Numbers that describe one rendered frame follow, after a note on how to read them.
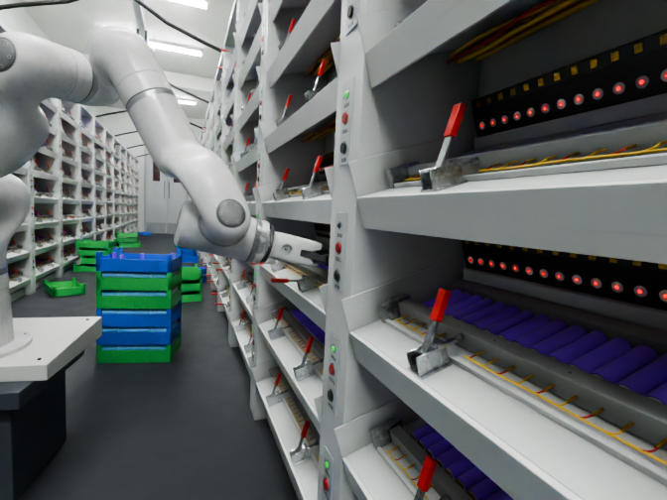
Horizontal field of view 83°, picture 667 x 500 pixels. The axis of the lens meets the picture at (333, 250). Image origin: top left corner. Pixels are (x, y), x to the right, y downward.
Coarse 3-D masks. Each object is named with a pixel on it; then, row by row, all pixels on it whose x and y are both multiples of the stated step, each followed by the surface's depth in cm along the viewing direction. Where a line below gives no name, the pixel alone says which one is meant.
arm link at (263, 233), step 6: (258, 222) 70; (264, 222) 71; (258, 228) 69; (264, 228) 70; (258, 234) 69; (264, 234) 69; (270, 234) 71; (258, 240) 69; (264, 240) 69; (258, 246) 69; (264, 246) 70; (252, 252) 69; (258, 252) 70; (264, 252) 71; (252, 258) 70; (258, 258) 70
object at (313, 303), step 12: (324, 240) 115; (264, 264) 118; (264, 276) 118; (276, 276) 99; (288, 276) 96; (300, 276) 93; (276, 288) 103; (288, 288) 88; (324, 288) 63; (300, 300) 80; (312, 300) 73; (324, 300) 64; (312, 312) 73; (324, 312) 65; (324, 324) 67
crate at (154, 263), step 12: (96, 252) 158; (180, 252) 181; (96, 264) 159; (108, 264) 160; (120, 264) 160; (132, 264) 161; (144, 264) 162; (156, 264) 163; (168, 264) 164; (180, 264) 180
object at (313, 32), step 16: (320, 0) 71; (336, 0) 66; (304, 16) 79; (320, 16) 73; (336, 16) 82; (288, 32) 101; (304, 32) 81; (320, 32) 89; (336, 32) 91; (288, 48) 92; (304, 48) 97; (320, 48) 100; (272, 64) 107; (288, 64) 96; (304, 64) 111; (320, 64) 109; (272, 80) 111
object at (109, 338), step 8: (168, 328) 166; (176, 328) 176; (104, 336) 162; (112, 336) 163; (120, 336) 163; (128, 336) 164; (136, 336) 164; (144, 336) 165; (152, 336) 166; (160, 336) 166; (168, 336) 167; (176, 336) 177; (96, 344) 162; (104, 344) 163; (112, 344) 163; (120, 344) 164; (128, 344) 164; (136, 344) 165; (144, 344) 165; (152, 344) 166; (160, 344) 166
